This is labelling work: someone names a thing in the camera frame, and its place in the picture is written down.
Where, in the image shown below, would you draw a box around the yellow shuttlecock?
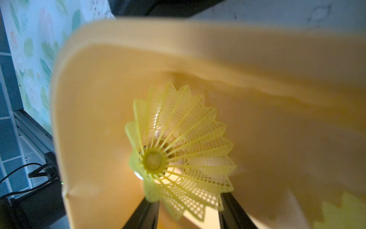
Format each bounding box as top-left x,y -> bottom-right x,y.
313,192 -> 366,229
125,82 -> 236,222

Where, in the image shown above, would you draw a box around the yellow plastic storage box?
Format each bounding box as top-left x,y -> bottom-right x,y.
50,18 -> 366,229

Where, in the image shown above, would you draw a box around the yellow shuttlecock bottom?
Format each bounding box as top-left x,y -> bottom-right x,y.
313,192 -> 366,229

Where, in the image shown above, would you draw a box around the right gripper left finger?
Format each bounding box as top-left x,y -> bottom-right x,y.
122,198 -> 160,229

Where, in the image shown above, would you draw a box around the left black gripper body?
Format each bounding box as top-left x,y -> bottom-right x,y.
108,0 -> 223,17

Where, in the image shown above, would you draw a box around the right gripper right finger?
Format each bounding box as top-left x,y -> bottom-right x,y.
218,193 -> 258,229

